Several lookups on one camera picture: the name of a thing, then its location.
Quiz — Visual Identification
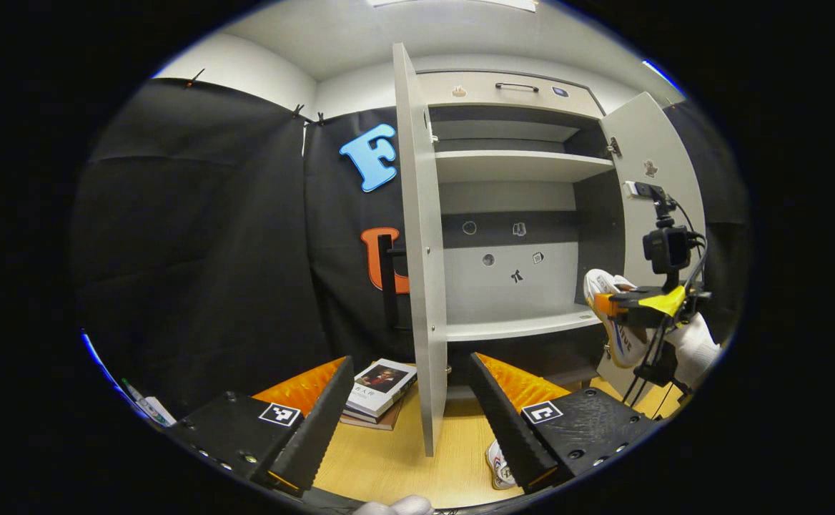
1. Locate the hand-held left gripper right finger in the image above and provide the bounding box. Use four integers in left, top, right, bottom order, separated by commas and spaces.
468, 352, 659, 496

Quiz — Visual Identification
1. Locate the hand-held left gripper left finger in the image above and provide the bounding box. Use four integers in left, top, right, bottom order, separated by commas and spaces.
166, 355, 356, 498

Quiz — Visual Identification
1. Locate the white shoe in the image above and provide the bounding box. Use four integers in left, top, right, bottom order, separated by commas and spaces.
584, 269, 648, 370
486, 438, 519, 491

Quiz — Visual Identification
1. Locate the white shoe cabinet door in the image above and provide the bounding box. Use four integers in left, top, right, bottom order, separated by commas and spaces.
392, 41, 449, 457
596, 92, 708, 398

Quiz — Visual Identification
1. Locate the white shoe cabinet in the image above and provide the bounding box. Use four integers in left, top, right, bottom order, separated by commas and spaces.
392, 41, 708, 457

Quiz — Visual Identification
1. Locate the white cabinet shelf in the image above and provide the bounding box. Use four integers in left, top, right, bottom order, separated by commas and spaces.
446, 304, 603, 343
435, 149, 616, 185

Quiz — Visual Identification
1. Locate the white cabinet drawer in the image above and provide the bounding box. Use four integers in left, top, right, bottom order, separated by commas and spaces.
417, 69, 605, 119

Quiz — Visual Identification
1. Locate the white portrait cover book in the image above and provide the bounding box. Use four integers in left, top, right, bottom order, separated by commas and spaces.
344, 358, 418, 420

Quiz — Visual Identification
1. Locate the ceiling light panel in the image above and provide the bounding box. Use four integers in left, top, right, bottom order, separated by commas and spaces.
641, 59, 678, 92

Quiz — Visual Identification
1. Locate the black door handle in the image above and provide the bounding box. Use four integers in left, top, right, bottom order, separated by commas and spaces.
378, 235, 412, 334

